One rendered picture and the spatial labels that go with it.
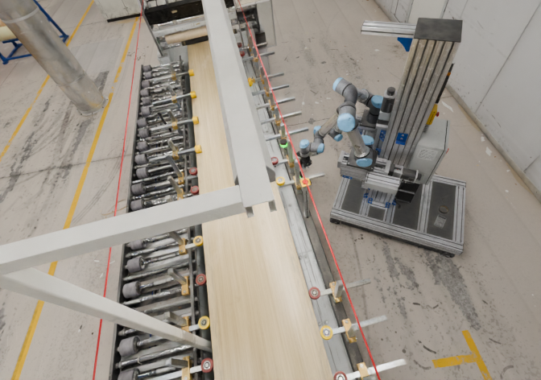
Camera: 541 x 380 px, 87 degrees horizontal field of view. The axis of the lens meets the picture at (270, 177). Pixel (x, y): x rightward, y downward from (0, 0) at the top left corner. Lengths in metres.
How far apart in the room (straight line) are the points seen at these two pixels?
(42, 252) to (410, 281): 2.97
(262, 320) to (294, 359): 0.30
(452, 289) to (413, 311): 0.45
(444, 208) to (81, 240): 3.23
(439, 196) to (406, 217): 0.47
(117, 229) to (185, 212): 0.15
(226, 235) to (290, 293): 0.68
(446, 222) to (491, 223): 0.59
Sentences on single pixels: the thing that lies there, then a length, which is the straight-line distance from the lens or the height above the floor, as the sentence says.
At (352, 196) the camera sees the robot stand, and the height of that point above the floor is 0.21.
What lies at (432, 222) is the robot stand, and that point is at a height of 0.21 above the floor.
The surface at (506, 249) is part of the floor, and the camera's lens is 3.76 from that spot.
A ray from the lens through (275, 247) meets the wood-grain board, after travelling 2.26.
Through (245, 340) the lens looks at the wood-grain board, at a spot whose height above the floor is 0.90.
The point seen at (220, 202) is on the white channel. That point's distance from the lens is 0.64.
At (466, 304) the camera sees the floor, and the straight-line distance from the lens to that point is 3.37.
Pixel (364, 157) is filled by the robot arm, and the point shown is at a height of 1.27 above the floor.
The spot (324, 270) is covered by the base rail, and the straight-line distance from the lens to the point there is 2.40.
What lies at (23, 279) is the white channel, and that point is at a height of 2.35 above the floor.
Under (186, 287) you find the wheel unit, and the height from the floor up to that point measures 0.83.
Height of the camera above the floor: 2.99
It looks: 53 degrees down
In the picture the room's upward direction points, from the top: 12 degrees counter-clockwise
